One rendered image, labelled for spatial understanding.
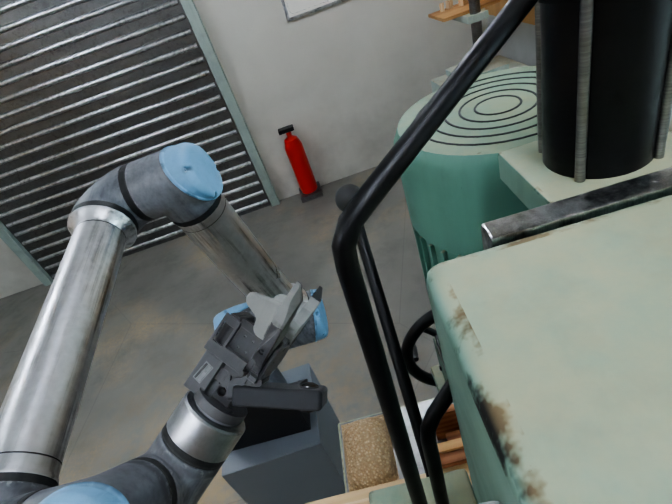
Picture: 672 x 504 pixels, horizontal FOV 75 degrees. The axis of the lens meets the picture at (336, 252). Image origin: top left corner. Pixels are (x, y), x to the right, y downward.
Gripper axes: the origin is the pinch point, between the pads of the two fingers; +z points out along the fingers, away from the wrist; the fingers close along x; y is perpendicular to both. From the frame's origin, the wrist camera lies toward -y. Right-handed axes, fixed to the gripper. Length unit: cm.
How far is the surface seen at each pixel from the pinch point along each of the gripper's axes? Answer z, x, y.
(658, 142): 17.3, -33.5, -15.6
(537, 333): 5.7, -38.9, -14.1
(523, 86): 24.9, -19.1, -8.4
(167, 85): 43, 215, 203
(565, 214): 11.6, -34.5, -13.6
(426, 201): 12.0, -20.7, -7.0
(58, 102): -9, 203, 256
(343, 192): 11.3, -6.2, 2.6
